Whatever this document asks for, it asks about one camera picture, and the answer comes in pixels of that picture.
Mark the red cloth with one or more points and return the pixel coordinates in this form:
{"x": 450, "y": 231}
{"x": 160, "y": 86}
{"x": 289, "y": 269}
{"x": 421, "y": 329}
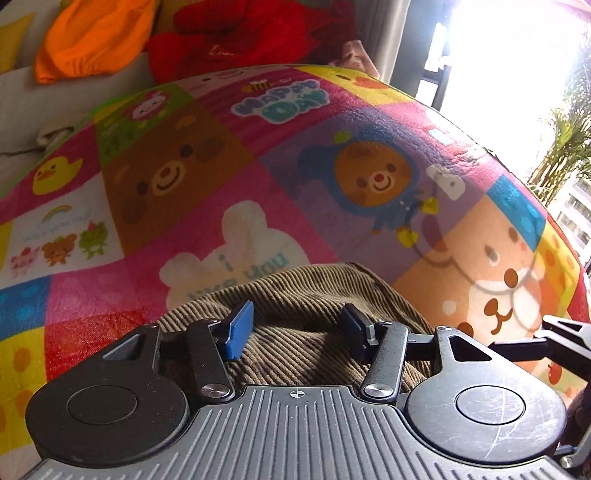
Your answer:
{"x": 240, "y": 32}

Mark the pink plush toy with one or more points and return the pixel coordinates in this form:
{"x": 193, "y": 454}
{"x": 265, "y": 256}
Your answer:
{"x": 353, "y": 55}

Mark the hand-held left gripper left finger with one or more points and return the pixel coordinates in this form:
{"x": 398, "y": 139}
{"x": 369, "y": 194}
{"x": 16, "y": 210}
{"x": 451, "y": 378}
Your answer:
{"x": 240, "y": 330}

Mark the small white cloth item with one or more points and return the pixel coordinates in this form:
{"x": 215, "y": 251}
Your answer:
{"x": 57, "y": 134}

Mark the grey curtain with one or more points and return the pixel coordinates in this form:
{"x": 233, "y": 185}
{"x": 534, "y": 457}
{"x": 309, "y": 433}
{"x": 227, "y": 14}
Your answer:
{"x": 390, "y": 37}

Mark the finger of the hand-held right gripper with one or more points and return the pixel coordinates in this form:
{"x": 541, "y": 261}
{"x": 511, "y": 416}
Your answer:
{"x": 526, "y": 349}

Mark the orange cloth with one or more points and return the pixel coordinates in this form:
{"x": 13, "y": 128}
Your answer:
{"x": 92, "y": 37}

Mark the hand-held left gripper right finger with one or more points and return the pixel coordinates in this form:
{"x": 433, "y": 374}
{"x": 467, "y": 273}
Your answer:
{"x": 355, "y": 332}

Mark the grey covered sofa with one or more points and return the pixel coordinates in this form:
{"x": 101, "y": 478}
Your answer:
{"x": 55, "y": 101}

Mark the colourful cartoon play mat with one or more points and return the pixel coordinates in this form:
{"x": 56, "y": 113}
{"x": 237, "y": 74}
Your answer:
{"x": 277, "y": 161}

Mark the yellow cushion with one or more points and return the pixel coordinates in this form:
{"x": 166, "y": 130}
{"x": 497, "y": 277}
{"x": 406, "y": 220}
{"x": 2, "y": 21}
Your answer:
{"x": 14, "y": 41}

